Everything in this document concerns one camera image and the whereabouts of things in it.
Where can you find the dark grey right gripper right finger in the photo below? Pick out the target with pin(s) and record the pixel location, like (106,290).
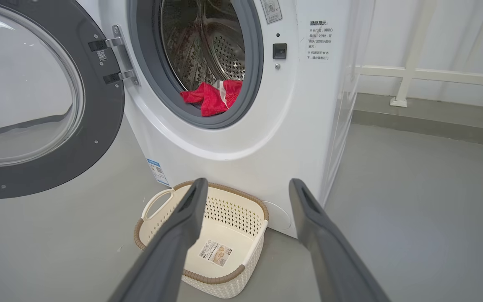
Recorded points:
(329,251)

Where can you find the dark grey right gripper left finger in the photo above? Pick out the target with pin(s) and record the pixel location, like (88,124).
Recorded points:
(170,251)

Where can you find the round washing machine door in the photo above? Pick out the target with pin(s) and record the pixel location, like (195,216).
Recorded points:
(94,126)

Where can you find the red and white garment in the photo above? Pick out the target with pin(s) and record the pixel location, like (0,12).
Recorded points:
(212,98)

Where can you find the white printed product label sticker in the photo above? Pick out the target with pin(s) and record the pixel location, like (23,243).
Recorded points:
(216,253)

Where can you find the cream perforated basket brown rim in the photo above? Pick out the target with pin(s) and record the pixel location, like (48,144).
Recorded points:
(233,222)

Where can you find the white front-load washing machine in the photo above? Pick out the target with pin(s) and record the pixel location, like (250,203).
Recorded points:
(233,142)

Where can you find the metal washing machine door hinge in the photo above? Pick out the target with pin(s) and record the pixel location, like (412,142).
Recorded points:
(120,58)

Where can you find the grey rubber door gasket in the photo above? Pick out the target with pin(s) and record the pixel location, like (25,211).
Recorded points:
(253,63)

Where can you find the stainless steel washing machine drum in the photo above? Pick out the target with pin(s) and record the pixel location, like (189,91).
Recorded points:
(208,46)

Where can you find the grey warning sticker label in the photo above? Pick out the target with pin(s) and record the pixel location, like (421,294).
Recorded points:
(271,10)

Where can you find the round white filter cover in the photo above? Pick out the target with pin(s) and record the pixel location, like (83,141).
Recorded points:
(277,216)

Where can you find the blue energy label sticker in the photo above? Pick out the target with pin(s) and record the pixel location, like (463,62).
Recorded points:
(157,172)

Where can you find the white metal railing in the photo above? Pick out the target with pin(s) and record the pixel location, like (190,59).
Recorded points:
(409,75)

